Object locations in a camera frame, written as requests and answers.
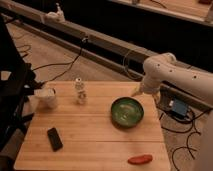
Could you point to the blue power box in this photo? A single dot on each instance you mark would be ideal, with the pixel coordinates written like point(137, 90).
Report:
point(178, 108)

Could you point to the red pepper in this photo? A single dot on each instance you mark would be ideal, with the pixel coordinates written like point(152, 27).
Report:
point(143, 159)

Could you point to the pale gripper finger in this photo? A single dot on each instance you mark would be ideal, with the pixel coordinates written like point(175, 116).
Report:
point(136, 91)

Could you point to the white clamp on rail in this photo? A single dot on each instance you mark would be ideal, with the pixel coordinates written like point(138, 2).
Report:
point(58, 15)

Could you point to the black phone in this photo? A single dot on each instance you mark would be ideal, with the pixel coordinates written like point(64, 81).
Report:
point(54, 139)

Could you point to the white cup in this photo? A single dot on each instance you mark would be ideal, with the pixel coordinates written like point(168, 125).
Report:
point(48, 96)

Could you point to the grey metal rail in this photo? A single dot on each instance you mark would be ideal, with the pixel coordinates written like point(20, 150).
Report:
point(96, 38)

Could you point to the green bowl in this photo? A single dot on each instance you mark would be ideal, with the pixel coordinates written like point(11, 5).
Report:
point(126, 112)

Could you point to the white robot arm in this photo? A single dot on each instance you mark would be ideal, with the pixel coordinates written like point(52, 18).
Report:
point(163, 67)

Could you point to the clear plastic bottle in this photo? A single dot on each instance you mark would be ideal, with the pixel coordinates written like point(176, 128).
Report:
point(81, 93)

